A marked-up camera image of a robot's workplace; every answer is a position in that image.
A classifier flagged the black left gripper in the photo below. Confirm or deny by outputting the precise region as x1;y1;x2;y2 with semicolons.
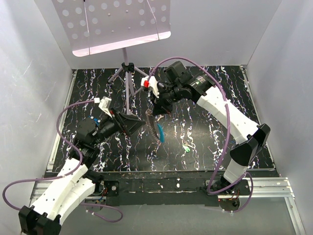
91;107;145;146

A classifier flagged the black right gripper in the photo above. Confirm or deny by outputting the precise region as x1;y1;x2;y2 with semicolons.
150;84;183;116

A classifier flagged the key with green tag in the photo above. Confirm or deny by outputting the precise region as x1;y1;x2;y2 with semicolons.
182;140;193;152

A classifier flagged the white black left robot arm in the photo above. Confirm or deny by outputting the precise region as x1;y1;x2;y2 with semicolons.
19;109;145;235

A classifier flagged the colourful toy block car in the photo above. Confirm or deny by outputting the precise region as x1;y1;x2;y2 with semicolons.
89;116;101;124

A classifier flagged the perforated music stand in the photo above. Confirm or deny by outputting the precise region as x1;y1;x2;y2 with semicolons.
52;0;171;114

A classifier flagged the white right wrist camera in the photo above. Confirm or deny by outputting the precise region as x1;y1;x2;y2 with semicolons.
141;76;159;98

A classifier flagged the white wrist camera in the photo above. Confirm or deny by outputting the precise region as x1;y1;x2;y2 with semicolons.
141;76;159;98
94;96;112;117

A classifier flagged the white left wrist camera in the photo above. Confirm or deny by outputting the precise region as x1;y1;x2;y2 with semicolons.
94;96;112;117

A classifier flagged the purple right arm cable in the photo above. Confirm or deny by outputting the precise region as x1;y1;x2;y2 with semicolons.
148;56;253;212

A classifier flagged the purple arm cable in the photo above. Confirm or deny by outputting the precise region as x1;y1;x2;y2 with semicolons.
148;56;253;212
2;98;123;223

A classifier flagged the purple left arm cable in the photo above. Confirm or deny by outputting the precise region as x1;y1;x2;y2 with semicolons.
2;98;123;223

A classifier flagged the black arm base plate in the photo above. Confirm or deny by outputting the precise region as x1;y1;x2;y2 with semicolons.
102;171;250;207

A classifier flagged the aluminium frame rail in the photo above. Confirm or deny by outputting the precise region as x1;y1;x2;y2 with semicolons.
252;177;294;198

